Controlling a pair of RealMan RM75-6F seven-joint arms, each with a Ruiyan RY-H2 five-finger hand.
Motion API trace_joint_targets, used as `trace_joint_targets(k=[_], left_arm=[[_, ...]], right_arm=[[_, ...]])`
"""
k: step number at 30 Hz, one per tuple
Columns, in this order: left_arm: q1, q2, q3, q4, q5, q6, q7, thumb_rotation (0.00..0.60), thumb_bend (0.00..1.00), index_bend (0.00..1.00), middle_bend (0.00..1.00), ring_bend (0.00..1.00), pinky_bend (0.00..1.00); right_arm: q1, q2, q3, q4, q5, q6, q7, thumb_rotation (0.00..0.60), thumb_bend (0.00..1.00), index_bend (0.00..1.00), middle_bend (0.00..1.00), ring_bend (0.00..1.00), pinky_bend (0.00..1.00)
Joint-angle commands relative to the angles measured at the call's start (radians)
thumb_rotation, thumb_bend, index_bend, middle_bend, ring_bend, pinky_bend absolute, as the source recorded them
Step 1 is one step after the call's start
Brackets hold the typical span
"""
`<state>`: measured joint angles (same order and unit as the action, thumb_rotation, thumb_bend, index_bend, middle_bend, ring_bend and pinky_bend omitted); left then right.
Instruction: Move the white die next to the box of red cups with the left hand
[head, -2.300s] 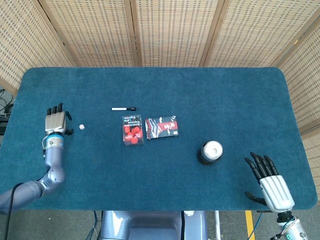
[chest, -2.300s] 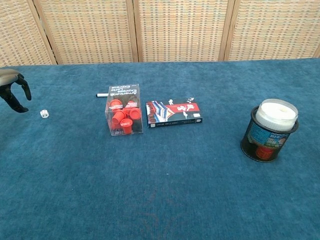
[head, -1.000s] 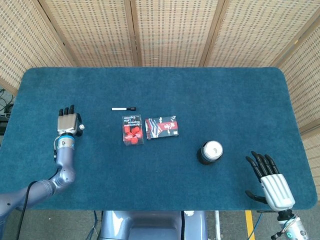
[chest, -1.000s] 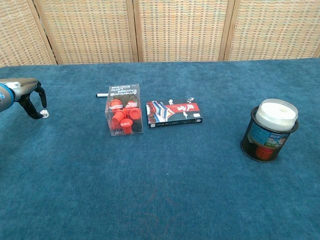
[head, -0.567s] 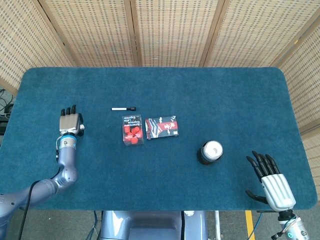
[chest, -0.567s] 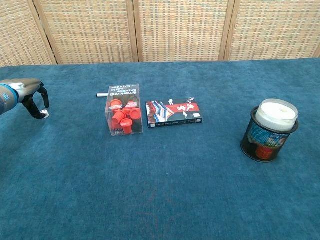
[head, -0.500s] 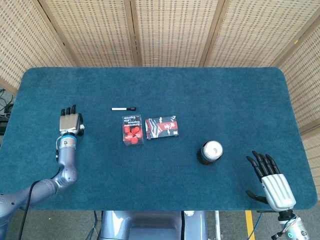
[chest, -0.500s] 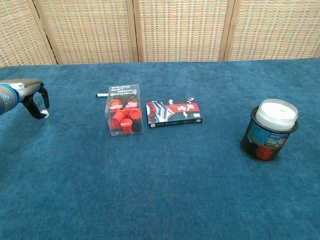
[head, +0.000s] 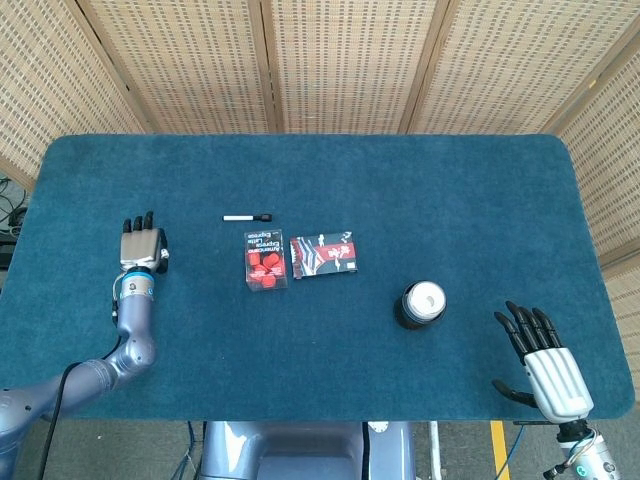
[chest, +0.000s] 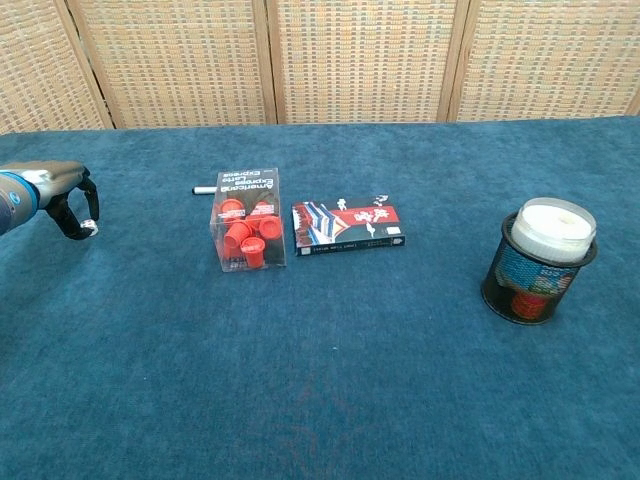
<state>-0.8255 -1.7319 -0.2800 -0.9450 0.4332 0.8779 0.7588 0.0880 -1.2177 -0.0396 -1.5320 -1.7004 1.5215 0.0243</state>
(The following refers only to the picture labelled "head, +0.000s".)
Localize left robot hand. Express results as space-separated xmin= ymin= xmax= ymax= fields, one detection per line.
xmin=118 ymin=211 xmax=172 ymax=276

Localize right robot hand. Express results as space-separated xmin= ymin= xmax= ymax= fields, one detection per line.
xmin=491 ymin=300 xmax=595 ymax=425

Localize yellow floor tape line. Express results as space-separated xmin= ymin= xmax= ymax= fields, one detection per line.
xmin=489 ymin=420 xmax=512 ymax=480

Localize clear box of red capsules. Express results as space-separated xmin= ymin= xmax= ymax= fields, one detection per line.
xmin=243 ymin=228 xmax=290 ymax=293

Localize red black playing card box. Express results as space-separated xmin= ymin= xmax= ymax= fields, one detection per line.
xmin=289 ymin=230 xmax=360 ymax=281

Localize blue table mat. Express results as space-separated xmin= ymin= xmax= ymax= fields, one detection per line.
xmin=0 ymin=133 xmax=635 ymax=422

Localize woven bamboo folding screen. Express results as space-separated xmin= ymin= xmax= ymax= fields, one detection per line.
xmin=0 ymin=0 xmax=640 ymax=374

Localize grey robot torso base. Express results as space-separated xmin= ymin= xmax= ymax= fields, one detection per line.
xmin=198 ymin=420 xmax=416 ymax=480

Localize blue cable under table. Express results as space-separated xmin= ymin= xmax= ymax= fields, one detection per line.
xmin=508 ymin=422 xmax=532 ymax=479

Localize black cables on floor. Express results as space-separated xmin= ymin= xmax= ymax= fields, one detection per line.
xmin=0 ymin=172 xmax=30 ymax=241

